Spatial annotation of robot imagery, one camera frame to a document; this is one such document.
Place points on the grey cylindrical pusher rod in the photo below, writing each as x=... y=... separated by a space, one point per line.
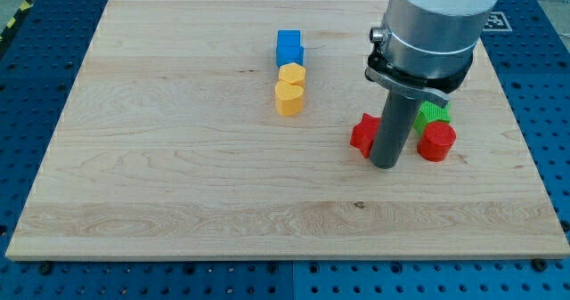
x=395 y=125

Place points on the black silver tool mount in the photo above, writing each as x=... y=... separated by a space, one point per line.
x=435 y=90

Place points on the red star block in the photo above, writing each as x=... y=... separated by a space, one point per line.
x=364 y=133

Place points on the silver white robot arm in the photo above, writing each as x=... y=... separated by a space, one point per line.
x=421 y=51

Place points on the green star block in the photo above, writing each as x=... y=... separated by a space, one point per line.
x=428 y=113

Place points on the red cylinder block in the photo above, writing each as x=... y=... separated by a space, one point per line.
x=436 y=141

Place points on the fiducial marker tag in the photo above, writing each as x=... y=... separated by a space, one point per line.
x=497 y=22

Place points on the yellow heart block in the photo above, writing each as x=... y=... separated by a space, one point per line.
x=289 y=99

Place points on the yellow hexagon block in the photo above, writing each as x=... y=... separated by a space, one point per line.
x=293 y=74

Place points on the blue pentagon block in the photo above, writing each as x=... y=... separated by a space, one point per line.
x=290 y=53

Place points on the blue cube block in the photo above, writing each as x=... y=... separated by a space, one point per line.
x=288 y=37

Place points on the wooden board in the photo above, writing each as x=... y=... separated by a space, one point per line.
x=170 y=148

